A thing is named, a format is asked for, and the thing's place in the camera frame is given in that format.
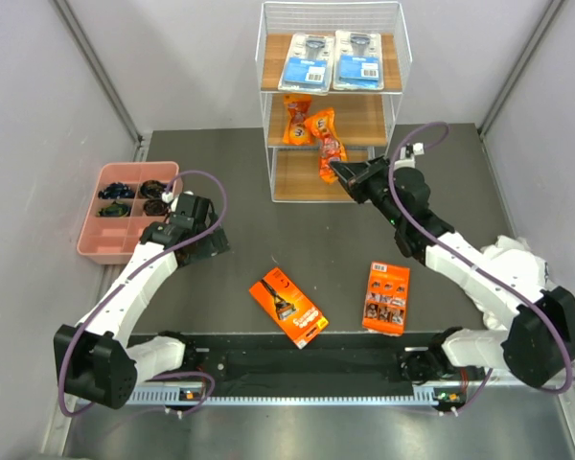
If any green black item in tray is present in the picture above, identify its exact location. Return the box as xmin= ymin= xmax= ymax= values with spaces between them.
xmin=96 ymin=201 xmax=131 ymax=218

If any dark coiled item tray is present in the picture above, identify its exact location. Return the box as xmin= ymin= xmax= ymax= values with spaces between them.
xmin=138 ymin=179 xmax=167 ymax=199
xmin=143 ymin=198 xmax=169 ymax=217

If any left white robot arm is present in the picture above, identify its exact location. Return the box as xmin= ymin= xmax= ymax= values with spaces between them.
xmin=53 ymin=193 xmax=229 ymax=409

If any blue black item in tray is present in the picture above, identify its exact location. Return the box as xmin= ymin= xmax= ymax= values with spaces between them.
xmin=97 ymin=182 xmax=135 ymax=199

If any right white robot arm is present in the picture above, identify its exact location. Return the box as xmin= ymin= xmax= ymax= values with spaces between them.
xmin=330 ymin=145 xmax=575 ymax=389

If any orange razor pouch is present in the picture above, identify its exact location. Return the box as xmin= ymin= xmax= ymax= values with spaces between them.
xmin=283 ymin=94 xmax=313 ymax=147
xmin=305 ymin=107 xmax=348 ymax=184

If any white crumpled cloth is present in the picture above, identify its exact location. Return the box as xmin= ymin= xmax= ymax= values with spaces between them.
xmin=449 ymin=235 xmax=549 ymax=331

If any orange Gillette razor box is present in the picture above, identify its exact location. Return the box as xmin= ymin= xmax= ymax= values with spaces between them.
xmin=249 ymin=266 xmax=329 ymax=350

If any orange cartridge box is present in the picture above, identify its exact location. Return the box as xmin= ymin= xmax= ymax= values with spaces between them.
xmin=361 ymin=262 xmax=410 ymax=336

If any blue razor blister pack two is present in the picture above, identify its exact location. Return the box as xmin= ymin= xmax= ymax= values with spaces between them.
xmin=333 ymin=30 xmax=384 ymax=91

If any dark coiled item lower tray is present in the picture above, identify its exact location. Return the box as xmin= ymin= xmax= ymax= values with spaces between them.
xmin=143 ymin=198 xmax=169 ymax=217

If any white wire wooden shelf rack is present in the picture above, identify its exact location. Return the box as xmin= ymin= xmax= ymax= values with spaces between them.
xmin=255 ymin=1 xmax=413 ymax=203

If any blue razor blister pack one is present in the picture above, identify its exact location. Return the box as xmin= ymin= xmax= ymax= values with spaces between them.
xmin=277 ymin=34 xmax=335 ymax=96

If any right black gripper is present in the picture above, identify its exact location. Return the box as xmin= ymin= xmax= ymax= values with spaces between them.
xmin=331 ymin=155 xmax=404 ymax=228

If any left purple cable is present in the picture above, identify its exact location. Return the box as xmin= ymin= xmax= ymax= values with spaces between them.
xmin=57 ymin=171 xmax=229 ymax=421

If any dark coiled item upper tray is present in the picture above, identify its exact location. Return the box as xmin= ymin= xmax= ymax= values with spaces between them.
xmin=138 ymin=179 xmax=167 ymax=199

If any pink divided plastic tray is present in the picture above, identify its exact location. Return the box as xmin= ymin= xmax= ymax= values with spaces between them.
xmin=77 ymin=161 xmax=181 ymax=265

